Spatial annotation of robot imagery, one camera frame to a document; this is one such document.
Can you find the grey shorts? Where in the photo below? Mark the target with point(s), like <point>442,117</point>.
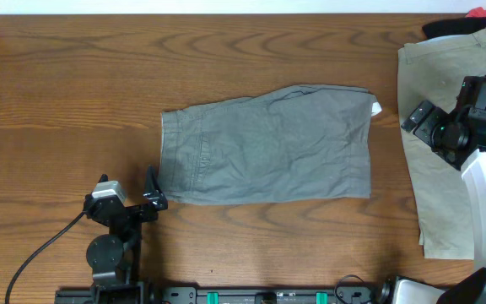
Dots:
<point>307,141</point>

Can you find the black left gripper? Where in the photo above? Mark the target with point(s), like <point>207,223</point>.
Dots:
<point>129,212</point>

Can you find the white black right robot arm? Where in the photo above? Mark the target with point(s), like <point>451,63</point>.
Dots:
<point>473,288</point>

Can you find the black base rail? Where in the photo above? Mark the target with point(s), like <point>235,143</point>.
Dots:
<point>144,293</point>

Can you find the beige khaki shorts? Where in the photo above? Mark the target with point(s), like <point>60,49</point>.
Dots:
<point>434,70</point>

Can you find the black garment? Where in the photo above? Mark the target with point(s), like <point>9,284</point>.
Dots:
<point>461,26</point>

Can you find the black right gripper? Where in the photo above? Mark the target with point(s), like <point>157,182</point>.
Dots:
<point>424,122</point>

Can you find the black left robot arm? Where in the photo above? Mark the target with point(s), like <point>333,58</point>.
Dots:
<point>115,257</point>

